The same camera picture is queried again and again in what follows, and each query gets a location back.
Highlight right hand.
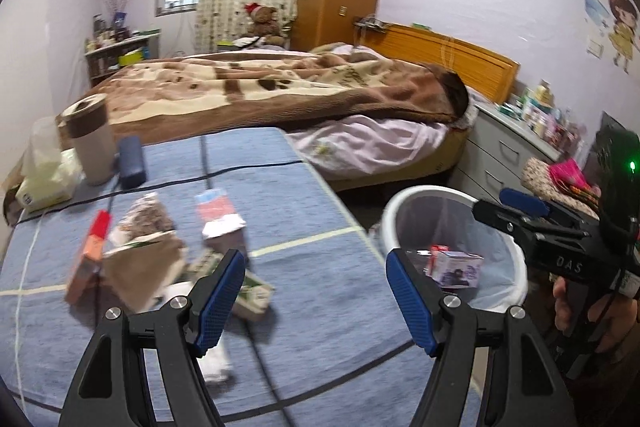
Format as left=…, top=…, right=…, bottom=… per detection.
left=553, top=277, right=638, bottom=352

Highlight white trash bin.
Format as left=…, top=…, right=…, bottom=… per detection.
left=378, top=185, right=528, bottom=312

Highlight cluttered side desk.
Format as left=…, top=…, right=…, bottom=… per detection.
left=85, top=29, right=160, bottom=87

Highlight brown bear pattern blanket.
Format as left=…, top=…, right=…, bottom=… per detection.
left=93, top=50, right=470, bottom=144

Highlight bottles on nightstand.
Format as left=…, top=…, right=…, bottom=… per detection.
left=499, top=80, right=585, bottom=156

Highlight dark blue glasses case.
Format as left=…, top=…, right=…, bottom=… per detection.
left=118, top=135, right=146, bottom=190

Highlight purple milk carton box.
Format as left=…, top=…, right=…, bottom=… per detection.
left=424, top=245, right=484, bottom=289

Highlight floral quilted clothes pile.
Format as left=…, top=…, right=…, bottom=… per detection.
left=521, top=157, right=598, bottom=219

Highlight wooden bed headboard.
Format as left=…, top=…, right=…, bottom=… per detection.
left=360, top=24, right=520, bottom=104

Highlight green white tea box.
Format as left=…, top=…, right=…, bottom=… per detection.
left=186, top=249, right=276, bottom=322

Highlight cartoon girl wall sticker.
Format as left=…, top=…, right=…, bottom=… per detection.
left=584, top=0, right=639, bottom=75

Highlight teddy bear red hat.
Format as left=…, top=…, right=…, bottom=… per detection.
left=244, top=2, right=286, bottom=48

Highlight white towel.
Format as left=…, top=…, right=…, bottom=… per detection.
left=162, top=281, right=232, bottom=386

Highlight grey drawer nightstand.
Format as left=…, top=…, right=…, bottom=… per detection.
left=448, top=103, right=562, bottom=200

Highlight tissue pack yellow green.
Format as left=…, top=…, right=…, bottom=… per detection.
left=16, top=117, right=82, bottom=212

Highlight beige brown tumbler cup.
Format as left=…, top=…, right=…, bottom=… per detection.
left=62, top=93, right=117, bottom=185

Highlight paper bag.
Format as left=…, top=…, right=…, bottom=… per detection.
left=101, top=192, right=188, bottom=313

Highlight pink bed sheet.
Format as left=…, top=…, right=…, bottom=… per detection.
left=288, top=115, right=450, bottom=181

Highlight blue checked table cloth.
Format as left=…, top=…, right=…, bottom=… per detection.
left=0, top=126, right=482, bottom=427

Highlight dark grey chair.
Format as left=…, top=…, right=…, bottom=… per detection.
left=582, top=112, right=639, bottom=187

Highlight orange red box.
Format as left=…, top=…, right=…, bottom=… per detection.
left=65, top=210, right=112, bottom=306

